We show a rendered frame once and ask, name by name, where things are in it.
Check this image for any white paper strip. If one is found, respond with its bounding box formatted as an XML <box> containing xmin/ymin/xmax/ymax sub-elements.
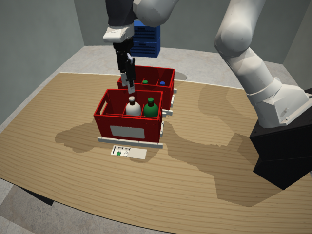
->
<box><xmin>111</xmin><ymin>145</ymin><xmax>147</xmax><ymax>159</ymax></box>

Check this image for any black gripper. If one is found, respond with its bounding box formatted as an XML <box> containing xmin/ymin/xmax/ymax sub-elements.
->
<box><xmin>113</xmin><ymin>37</ymin><xmax>136</xmax><ymax>94</ymax></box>

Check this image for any dark red crate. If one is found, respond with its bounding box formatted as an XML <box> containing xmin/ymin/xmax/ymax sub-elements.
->
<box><xmin>117</xmin><ymin>65</ymin><xmax>175</xmax><ymax>110</ymax></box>
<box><xmin>93</xmin><ymin>89</ymin><xmax>163</xmax><ymax>143</ymax></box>

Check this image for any green bottle with pale green label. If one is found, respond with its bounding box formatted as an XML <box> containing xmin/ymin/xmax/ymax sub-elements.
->
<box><xmin>143</xmin><ymin>97</ymin><xmax>159</xmax><ymax>117</ymax></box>

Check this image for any white bottle with grey label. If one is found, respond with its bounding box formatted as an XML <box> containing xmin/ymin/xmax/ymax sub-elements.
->
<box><xmin>126</xmin><ymin>97</ymin><xmax>141</xmax><ymax>116</ymax></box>

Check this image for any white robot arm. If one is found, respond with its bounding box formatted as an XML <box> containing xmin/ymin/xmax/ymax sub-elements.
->
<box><xmin>103</xmin><ymin>0</ymin><xmax>312</xmax><ymax>128</ymax></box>

